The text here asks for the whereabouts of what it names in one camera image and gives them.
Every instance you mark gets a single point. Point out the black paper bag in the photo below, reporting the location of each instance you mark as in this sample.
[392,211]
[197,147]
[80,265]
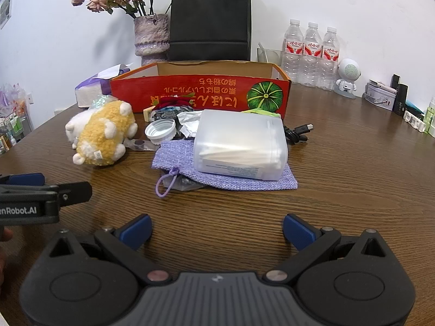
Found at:
[209,23]

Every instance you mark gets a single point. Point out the red cardboard box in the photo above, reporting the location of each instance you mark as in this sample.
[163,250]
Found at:
[210,91]

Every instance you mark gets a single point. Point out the yellow and white plush toy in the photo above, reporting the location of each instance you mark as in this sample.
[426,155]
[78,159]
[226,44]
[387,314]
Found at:
[102,130]

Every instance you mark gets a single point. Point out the white bottle holder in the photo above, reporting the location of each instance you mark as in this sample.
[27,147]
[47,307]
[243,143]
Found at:
[414,121]

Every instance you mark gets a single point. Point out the white robot toy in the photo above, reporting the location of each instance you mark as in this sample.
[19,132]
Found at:
[349,71]

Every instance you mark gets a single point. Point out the purple burlap pouch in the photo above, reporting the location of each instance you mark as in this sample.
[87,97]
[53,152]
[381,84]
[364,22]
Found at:
[173,152]

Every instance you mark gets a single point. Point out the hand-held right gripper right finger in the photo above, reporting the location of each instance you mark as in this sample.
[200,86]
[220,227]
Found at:
[299,231]

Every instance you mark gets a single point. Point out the clear plastic bag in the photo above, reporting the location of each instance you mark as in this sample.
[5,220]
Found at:
[141,144]

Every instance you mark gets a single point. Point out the blue plastic wrapper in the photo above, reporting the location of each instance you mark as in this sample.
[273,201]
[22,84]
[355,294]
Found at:
[165,113]

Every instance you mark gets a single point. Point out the white jar lid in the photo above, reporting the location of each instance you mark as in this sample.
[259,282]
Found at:
[159,130]

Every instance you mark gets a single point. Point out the tall black box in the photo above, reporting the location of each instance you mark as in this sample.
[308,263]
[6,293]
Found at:
[401,100]

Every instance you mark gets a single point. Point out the wall poster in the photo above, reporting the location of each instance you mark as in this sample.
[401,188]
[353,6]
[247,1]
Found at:
[5,10]

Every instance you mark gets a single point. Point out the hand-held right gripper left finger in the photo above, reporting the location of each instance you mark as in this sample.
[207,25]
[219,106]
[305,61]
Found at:
[137,228]

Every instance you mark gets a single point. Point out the clear glass container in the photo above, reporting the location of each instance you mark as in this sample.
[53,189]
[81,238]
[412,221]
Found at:
[270,56]

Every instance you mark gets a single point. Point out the translucent plastic box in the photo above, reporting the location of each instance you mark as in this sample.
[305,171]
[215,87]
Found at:
[238,142]

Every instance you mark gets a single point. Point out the green tissue packet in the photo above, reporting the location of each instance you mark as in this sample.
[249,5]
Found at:
[261,112]

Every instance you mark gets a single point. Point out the red cloth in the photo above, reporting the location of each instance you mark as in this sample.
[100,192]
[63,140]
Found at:
[176,102]

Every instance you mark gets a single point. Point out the shelf of small goods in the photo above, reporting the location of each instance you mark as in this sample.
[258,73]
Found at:
[13,119]

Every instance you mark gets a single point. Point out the purple ceramic vase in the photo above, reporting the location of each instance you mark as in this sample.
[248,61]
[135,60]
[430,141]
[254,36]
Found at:
[151,35]

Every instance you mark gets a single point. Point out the clear water bottle red label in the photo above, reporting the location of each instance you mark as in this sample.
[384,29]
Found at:
[312,56]
[329,59]
[292,52]

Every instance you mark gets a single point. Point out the purple tissue pack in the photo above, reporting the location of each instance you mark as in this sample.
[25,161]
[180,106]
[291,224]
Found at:
[90,90]

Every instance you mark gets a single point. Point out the shiny green wrapper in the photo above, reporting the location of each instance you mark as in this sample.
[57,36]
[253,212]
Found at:
[103,101]

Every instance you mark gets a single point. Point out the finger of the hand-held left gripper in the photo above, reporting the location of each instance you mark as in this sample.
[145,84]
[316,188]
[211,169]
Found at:
[27,179]
[75,192]

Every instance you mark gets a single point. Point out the person's left hand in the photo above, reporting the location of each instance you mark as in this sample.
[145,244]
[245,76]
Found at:
[4,235]

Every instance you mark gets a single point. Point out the green plastic bottle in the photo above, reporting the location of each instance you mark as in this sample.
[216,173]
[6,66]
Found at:
[430,112]

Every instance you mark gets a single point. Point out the white tissue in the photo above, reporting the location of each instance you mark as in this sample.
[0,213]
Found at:
[188,122]

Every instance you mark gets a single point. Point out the small printed tin box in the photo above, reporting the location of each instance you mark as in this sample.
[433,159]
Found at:
[379,96]

